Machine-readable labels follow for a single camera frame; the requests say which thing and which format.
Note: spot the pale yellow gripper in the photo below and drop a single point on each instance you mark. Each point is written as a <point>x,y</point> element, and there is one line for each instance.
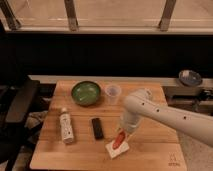
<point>127,135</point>

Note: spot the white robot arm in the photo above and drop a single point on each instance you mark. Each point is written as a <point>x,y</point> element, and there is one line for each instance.
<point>140,104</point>

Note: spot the white sponge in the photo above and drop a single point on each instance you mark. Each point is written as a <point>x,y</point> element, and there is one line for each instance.
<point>113,153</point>

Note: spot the black rectangular block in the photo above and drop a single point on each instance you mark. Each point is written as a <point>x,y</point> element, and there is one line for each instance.
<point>97,129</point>

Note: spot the clear plastic cup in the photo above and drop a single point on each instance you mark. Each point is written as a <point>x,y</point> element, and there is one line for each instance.
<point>113,93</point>

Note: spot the wooden cutting board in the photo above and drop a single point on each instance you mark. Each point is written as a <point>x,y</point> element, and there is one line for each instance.
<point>153,147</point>

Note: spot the green bowl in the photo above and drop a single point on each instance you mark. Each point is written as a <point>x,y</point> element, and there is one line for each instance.
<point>86,93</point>

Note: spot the white tube bottle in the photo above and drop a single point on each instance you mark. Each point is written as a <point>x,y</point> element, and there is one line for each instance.
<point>67,134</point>

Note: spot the grey round dish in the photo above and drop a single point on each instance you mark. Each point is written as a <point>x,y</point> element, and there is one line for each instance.
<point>190,78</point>

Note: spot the black chair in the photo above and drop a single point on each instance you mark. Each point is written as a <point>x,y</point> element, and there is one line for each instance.
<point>13,132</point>

